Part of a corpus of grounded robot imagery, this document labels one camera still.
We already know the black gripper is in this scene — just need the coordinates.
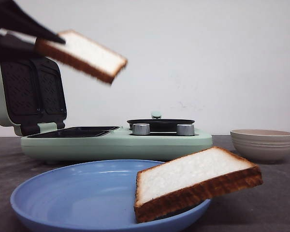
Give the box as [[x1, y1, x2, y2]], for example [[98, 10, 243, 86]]
[[0, 0, 66, 63]]

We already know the bread slice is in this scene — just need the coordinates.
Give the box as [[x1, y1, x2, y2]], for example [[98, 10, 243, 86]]
[[35, 30, 128, 84], [134, 146, 263, 223]]

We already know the beige ribbed bowl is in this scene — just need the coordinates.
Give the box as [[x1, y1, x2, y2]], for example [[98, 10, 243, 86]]
[[230, 129, 290, 162]]

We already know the green breakfast maker lid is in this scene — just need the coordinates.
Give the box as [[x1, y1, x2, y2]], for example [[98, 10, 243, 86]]
[[0, 58, 67, 136]]

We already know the green breakfast maker base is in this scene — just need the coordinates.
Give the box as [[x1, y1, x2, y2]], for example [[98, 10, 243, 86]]
[[21, 127, 213, 161]]

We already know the left silver control knob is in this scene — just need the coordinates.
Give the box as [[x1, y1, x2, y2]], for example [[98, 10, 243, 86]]
[[132, 123, 150, 136]]

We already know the silver control knob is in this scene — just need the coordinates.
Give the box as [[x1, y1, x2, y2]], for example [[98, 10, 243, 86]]
[[176, 124, 195, 136], [132, 123, 150, 136]]

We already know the black round frying pan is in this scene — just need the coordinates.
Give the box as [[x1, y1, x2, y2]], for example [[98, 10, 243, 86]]
[[127, 111, 195, 132]]

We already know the blue plate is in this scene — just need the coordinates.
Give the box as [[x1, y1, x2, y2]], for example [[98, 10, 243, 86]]
[[10, 159, 210, 232]]

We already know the right silver control knob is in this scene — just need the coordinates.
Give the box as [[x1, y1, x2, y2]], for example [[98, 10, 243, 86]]
[[176, 124, 195, 136]]

